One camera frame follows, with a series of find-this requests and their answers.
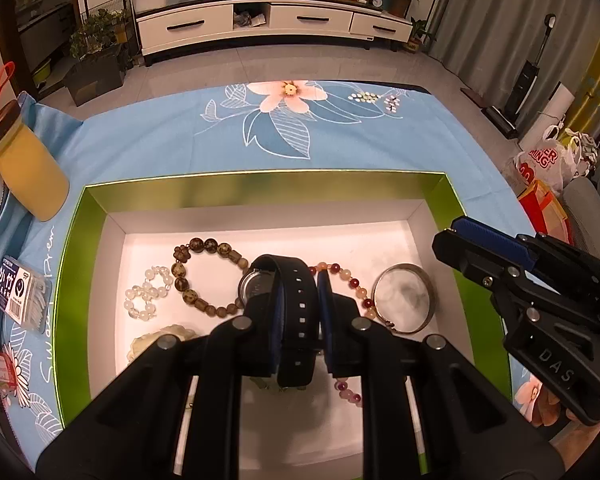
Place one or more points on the pale jade wristwatch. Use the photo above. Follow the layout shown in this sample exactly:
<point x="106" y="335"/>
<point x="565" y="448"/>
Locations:
<point x="170" y="335"/>

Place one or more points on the grey curtain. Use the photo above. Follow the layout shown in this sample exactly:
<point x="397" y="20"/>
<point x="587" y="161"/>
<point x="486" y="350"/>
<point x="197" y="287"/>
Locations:
<point x="490" y="10"/>

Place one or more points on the white plastic bag red print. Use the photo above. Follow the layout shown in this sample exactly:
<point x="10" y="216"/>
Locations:
<point x="545" y="160"/>

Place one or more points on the plants in black planter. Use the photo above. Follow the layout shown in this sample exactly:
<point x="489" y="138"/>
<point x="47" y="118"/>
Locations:
<point x="95" y="75"/>

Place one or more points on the green cardboard box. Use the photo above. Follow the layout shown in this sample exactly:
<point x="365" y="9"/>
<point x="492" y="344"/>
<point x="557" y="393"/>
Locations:
<point x="80" y="285"/>

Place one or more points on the green basin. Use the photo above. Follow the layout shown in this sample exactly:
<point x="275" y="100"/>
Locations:
<point x="42" y="72"/>

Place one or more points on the upright vacuum cleaner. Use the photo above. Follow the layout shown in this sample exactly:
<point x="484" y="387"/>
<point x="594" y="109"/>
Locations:
<point x="525" y="80"/>

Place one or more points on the silver bangle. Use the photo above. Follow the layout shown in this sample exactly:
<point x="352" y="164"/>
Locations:
<point x="428" y="285"/>

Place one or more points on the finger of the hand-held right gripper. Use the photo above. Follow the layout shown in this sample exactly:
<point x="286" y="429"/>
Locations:
<point x="480" y="265"/>
<point x="495" y="237"/>

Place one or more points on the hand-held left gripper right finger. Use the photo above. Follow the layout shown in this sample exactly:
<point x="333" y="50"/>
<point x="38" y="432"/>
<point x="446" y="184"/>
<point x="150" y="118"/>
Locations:
<point x="325" y="320"/>

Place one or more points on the white paper roll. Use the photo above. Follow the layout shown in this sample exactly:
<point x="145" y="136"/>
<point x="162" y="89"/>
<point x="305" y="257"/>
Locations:
<point x="552" y="110"/>

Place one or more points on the red yellow shopping bag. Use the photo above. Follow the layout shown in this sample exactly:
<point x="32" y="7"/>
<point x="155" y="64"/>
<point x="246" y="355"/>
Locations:
<point x="545" y="210"/>

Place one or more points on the white television cabinet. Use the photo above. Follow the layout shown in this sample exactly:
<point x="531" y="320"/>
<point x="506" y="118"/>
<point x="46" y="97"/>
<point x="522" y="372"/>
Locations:
<point x="190" y="25"/>

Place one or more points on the yellow bottle with brown lid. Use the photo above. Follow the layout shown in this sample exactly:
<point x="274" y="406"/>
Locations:
<point x="30" y="170"/>

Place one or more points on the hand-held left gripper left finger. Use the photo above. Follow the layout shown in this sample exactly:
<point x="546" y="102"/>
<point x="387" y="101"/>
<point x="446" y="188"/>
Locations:
<point x="262" y="335"/>

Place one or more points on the blue white toothpick box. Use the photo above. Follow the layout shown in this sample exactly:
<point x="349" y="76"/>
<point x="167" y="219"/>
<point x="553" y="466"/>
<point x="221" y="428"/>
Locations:
<point x="22" y="292"/>

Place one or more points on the blue floral tablecloth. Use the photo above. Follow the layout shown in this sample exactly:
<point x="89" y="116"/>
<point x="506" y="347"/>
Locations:
<point x="155" y="140"/>

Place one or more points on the black wristwatch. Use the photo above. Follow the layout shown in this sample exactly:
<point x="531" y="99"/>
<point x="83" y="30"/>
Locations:
<point x="300" y="310"/>

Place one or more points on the grey sofa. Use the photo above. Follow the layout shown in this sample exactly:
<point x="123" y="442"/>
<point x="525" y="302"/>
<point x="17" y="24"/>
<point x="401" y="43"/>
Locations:
<point x="595" y="210"/>

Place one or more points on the white green cloth pile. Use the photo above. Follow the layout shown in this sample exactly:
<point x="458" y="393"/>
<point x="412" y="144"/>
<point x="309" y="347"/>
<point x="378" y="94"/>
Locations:
<point x="582" y="150"/>

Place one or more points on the small potted floor plant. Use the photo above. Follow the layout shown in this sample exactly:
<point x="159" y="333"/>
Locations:
<point x="417" y="37"/>

